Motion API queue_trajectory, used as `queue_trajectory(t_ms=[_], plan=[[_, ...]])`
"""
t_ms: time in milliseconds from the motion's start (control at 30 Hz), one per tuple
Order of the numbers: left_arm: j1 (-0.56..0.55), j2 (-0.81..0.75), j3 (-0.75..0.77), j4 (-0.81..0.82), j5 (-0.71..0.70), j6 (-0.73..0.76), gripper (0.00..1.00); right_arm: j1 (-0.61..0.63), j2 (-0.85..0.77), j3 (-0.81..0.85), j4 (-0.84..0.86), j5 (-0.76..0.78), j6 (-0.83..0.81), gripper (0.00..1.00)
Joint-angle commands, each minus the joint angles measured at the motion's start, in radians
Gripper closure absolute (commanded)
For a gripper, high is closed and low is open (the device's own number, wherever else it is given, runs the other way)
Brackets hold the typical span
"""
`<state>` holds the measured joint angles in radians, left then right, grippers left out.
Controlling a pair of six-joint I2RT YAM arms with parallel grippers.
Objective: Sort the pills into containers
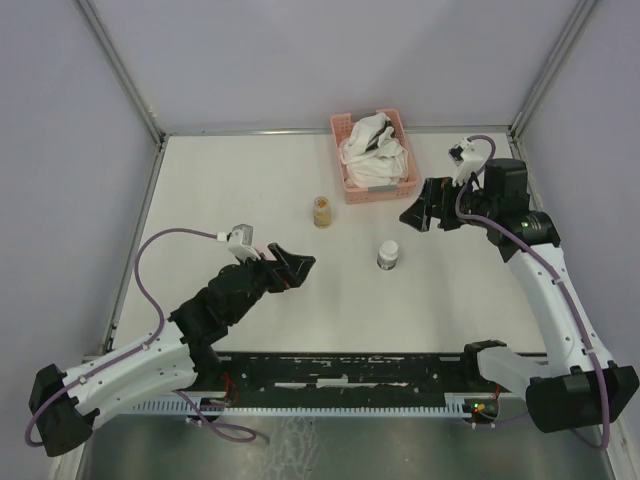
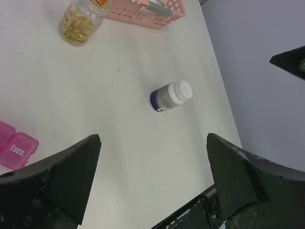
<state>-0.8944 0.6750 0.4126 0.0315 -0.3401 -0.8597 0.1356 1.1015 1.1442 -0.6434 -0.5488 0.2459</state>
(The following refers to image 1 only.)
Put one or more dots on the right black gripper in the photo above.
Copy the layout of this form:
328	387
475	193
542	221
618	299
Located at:
436	191

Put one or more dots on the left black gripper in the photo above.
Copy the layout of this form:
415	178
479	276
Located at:
292	271

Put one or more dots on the white vitamin bottle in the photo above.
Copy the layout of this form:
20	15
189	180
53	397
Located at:
388	255

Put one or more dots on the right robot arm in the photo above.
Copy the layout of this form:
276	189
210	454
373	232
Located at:
580	384

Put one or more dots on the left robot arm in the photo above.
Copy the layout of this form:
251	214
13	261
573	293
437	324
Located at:
67	406

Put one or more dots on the amber pill bottle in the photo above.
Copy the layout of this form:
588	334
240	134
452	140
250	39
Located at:
322	212

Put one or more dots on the white cloth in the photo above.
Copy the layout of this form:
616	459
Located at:
372	155

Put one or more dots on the pink plastic basket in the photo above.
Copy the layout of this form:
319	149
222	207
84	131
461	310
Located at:
341	126

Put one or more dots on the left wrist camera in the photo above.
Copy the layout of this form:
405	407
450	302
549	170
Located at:
239	243

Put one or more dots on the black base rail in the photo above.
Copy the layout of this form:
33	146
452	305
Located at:
340	379

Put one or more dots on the white cable duct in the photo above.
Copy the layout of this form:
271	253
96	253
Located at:
453	407

